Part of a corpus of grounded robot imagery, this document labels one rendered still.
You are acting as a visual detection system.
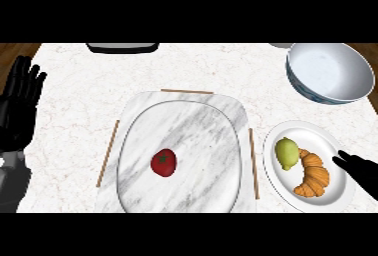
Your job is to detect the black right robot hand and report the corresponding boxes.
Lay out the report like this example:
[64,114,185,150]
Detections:
[331,149,378,202]

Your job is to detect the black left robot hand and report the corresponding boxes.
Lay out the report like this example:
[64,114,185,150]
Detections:
[0,55,49,154]

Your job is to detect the golden croissant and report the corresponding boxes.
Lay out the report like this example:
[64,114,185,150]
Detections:
[292,147,331,198]

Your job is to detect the white oval plate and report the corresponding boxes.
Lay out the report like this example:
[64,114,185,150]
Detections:
[261,120,357,213]

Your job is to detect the white bowl with blue pattern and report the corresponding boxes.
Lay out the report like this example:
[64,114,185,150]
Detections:
[285,42,377,106]

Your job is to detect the green lemon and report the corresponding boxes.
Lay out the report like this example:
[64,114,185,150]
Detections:
[273,136,301,172]

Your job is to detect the black and grey appliance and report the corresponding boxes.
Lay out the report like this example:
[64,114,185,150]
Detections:
[86,42,161,55]

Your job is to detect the red tomato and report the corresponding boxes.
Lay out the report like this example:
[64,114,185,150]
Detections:
[149,148,179,178]

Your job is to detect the grey marble tray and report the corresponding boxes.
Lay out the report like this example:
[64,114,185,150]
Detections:
[95,88,261,214]

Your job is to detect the small grey object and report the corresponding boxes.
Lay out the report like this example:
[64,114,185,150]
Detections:
[267,42,295,50]

